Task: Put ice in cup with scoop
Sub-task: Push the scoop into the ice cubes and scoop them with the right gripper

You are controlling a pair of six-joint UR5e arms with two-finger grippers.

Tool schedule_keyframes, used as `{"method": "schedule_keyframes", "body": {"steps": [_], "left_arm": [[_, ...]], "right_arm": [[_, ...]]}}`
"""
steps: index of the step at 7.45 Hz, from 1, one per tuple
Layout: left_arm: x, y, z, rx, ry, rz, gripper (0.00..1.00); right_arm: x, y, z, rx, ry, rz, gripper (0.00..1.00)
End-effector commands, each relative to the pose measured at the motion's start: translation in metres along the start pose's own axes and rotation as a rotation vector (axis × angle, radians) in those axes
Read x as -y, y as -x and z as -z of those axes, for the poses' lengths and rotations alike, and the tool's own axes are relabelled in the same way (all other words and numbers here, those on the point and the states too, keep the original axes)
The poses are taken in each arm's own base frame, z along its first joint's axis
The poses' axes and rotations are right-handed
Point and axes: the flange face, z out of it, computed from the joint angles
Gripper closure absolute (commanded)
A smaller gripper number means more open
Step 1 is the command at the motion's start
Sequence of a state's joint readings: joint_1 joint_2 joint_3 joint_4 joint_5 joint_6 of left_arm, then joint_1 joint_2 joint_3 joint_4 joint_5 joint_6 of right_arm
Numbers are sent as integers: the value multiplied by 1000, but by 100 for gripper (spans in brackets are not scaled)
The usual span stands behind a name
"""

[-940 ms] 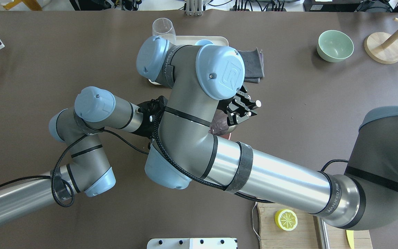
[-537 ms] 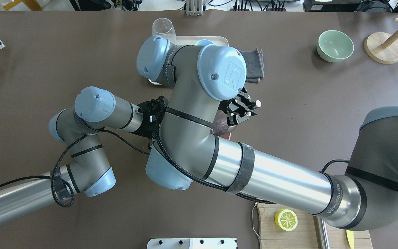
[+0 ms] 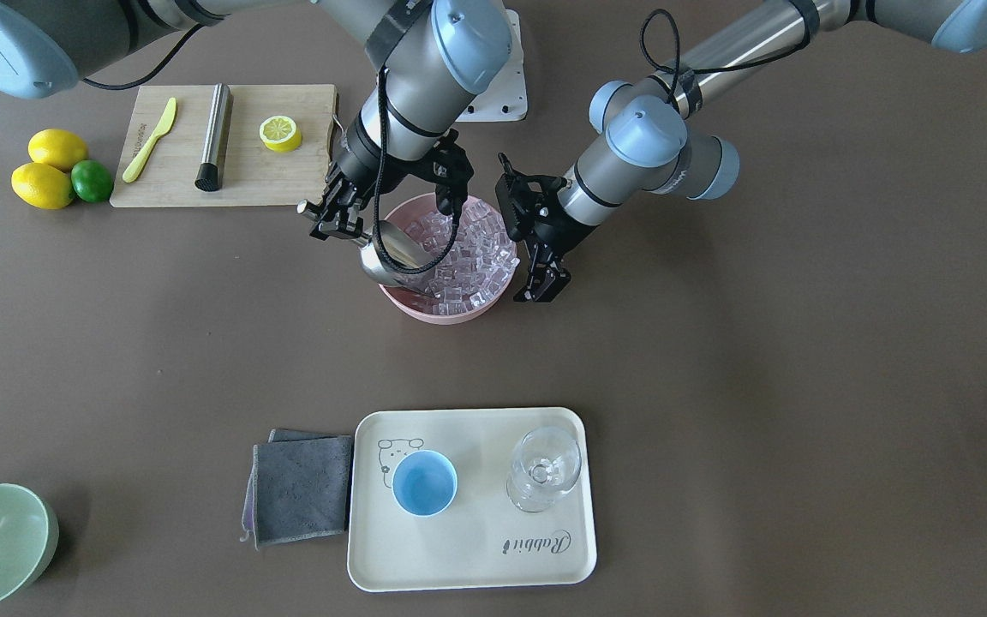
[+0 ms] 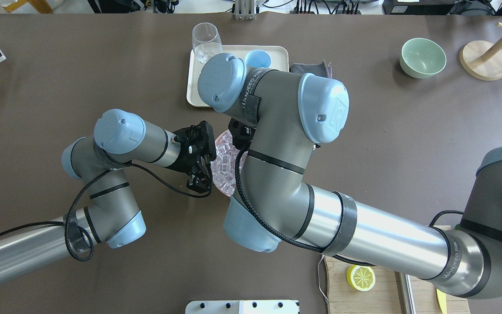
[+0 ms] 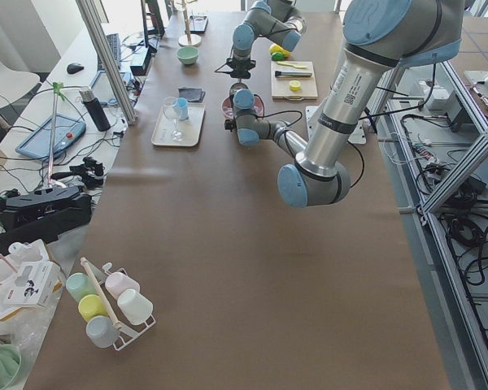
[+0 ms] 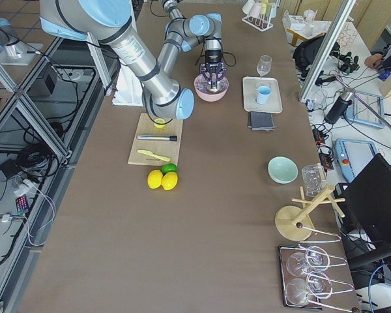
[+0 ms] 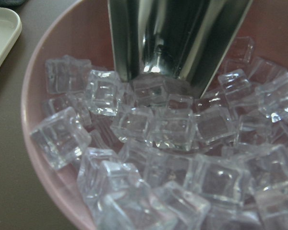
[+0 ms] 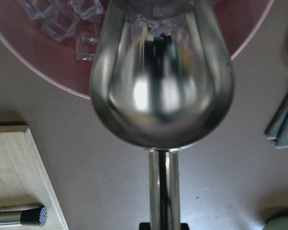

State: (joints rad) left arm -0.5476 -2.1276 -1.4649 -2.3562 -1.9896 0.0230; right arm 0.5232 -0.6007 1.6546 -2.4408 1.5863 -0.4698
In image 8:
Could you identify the wooden cutting board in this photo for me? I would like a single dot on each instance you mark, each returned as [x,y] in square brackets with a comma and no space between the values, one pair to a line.
[24,181]

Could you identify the mint green bowl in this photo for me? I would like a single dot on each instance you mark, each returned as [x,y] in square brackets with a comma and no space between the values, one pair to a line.
[279,223]

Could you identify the metal ice scoop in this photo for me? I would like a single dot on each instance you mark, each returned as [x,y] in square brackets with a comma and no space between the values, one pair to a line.
[162,79]

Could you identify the clear plastic ice cubes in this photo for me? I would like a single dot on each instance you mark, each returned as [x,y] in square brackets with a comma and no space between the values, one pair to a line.
[62,26]

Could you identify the dark grey folded cloth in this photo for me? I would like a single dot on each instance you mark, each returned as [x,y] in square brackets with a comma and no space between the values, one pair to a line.
[278,129]

